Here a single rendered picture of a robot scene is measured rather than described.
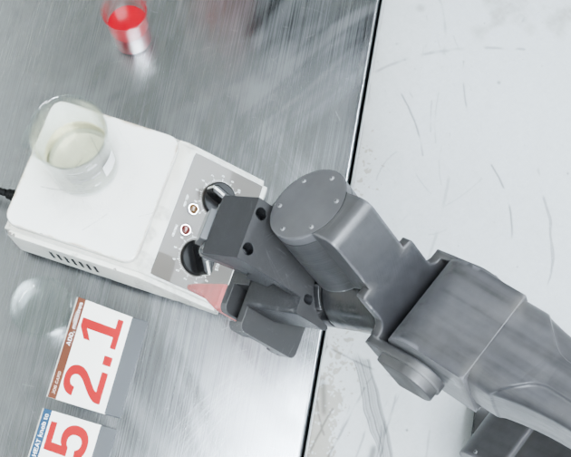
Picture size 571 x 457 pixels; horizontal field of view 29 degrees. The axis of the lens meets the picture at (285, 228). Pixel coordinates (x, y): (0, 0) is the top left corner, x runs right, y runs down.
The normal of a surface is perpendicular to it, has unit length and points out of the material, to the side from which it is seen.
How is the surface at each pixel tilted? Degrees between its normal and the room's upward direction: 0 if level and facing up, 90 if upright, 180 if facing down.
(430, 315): 32
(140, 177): 0
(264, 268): 50
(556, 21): 0
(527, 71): 0
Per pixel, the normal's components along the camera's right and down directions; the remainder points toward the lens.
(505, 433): -0.63, -0.65
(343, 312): -0.64, 0.41
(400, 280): 0.58, 0.27
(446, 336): -0.29, -0.48
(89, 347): 0.63, -0.06
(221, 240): -0.61, -0.41
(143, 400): 0.00, -0.27
